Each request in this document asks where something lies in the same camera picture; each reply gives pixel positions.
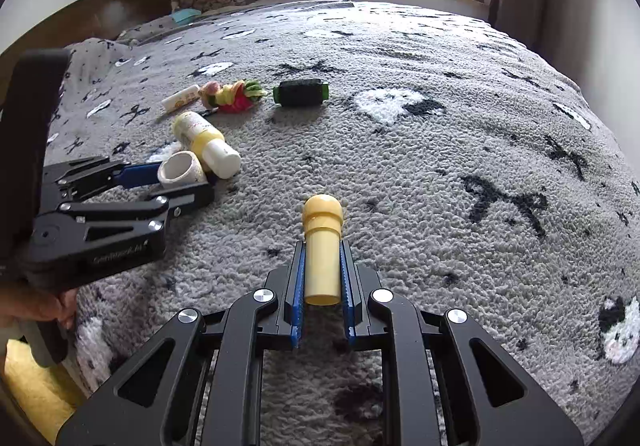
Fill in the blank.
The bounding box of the grey printed blanket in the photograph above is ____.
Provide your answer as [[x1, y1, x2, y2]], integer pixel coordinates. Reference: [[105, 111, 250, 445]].
[[45, 1, 640, 446]]

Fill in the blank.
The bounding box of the small yellow bottle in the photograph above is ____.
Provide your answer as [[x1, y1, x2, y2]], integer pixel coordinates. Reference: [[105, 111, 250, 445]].
[[301, 195, 345, 305]]

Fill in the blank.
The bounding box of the grey dotted pillow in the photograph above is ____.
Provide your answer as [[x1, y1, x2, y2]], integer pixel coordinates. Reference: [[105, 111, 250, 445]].
[[117, 20, 201, 46]]

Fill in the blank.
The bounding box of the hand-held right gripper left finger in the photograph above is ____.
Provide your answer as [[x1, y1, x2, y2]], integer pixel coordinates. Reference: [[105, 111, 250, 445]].
[[55, 240, 308, 446]]

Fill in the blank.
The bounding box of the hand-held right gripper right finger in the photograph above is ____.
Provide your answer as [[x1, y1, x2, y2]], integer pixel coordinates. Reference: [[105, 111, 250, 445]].
[[339, 241, 585, 446]]

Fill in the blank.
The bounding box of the small dark green bottle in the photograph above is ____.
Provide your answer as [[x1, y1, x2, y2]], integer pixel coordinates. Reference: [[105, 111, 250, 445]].
[[272, 79, 331, 107]]

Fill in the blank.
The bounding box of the wooden headboard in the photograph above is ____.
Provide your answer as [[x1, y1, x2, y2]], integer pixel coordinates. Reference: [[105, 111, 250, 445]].
[[0, 0, 173, 77]]

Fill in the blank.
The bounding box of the colourful plush toy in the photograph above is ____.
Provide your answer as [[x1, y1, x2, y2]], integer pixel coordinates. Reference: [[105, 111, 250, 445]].
[[199, 79, 268, 114]]

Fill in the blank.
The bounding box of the yellow bottle with white cap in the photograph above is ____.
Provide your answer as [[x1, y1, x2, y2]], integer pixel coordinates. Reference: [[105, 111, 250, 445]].
[[171, 111, 242, 178]]

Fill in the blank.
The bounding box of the yellow cloth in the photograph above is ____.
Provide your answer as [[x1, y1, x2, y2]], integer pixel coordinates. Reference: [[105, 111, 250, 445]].
[[0, 338, 88, 444]]

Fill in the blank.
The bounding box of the person's left hand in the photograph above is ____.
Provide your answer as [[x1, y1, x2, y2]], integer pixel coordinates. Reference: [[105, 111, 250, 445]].
[[0, 285, 80, 342]]

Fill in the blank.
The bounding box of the small white tube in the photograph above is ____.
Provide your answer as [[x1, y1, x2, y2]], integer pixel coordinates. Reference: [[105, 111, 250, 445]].
[[161, 83, 201, 113]]

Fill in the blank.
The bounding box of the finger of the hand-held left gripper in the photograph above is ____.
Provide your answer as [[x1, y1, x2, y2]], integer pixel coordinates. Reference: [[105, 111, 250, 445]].
[[42, 155, 167, 201], [57, 182, 217, 228]]

